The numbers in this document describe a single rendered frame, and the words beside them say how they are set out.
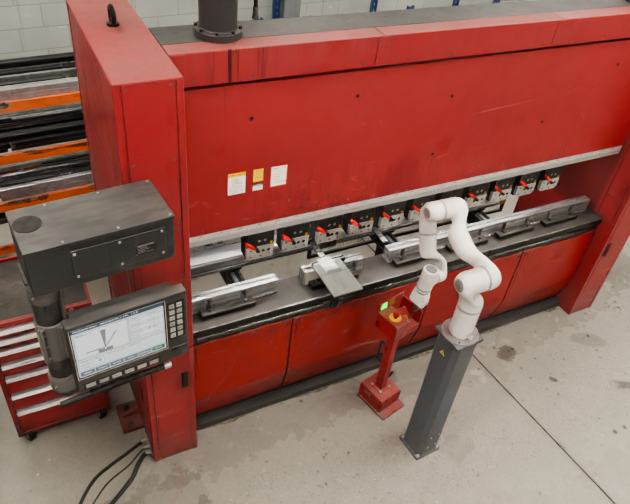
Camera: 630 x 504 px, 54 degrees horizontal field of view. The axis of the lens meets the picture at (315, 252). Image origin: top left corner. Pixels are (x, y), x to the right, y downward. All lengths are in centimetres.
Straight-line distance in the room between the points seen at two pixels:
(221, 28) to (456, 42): 113
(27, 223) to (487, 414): 310
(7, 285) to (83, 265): 133
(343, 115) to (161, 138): 94
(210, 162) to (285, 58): 55
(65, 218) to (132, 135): 39
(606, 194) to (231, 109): 292
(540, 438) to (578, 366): 77
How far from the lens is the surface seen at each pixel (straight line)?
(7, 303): 339
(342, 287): 334
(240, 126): 271
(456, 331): 319
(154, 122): 234
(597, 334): 520
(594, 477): 432
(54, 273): 218
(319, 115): 286
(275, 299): 340
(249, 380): 372
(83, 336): 237
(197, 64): 251
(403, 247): 374
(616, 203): 470
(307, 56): 268
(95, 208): 224
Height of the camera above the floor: 325
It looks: 40 degrees down
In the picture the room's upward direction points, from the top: 8 degrees clockwise
